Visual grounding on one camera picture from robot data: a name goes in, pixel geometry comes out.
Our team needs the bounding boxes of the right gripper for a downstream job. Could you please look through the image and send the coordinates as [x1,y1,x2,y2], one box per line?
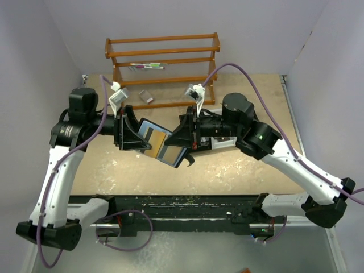
[165,104,241,148]

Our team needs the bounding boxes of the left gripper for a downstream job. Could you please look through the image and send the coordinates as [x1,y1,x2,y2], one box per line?
[88,104,152,150]

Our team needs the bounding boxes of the dark credit card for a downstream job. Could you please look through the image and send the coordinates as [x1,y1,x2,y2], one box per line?
[214,136,234,142]

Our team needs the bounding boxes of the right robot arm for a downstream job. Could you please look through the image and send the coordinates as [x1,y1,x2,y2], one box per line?
[165,93,355,228]

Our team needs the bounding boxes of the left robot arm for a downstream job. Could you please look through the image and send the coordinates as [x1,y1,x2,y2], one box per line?
[16,88,151,251]

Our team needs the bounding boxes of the black left bin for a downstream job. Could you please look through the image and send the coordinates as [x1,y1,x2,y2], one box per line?
[177,114,212,153]

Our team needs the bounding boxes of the white middle bin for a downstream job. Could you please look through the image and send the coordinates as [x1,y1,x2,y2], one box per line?
[210,136,237,150]

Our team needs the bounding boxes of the small grey box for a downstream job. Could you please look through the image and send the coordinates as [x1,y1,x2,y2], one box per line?
[139,90,154,104]

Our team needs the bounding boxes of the coloured pens on rack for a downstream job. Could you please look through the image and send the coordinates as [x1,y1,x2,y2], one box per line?
[129,63,166,71]

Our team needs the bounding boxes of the wooden three-tier rack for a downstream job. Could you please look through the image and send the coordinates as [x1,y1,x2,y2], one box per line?
[105,32,220,94]

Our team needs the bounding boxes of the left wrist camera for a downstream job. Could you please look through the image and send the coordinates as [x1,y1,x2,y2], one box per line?
[109,81,129,118]

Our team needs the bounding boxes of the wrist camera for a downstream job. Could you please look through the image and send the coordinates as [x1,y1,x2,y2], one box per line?
[184,84,205,116]
[109,81,129,118]

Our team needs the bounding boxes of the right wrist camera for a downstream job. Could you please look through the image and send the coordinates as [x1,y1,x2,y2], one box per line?
[184,84,205,116]

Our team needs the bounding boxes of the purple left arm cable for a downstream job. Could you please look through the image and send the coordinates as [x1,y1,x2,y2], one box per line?
[36,74,117,268]

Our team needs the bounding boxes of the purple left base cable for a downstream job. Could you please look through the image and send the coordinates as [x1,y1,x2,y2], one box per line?
[95,209,154,251]

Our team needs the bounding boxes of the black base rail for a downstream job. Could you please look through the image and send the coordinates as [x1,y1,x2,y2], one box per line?
[68,193,288,238]

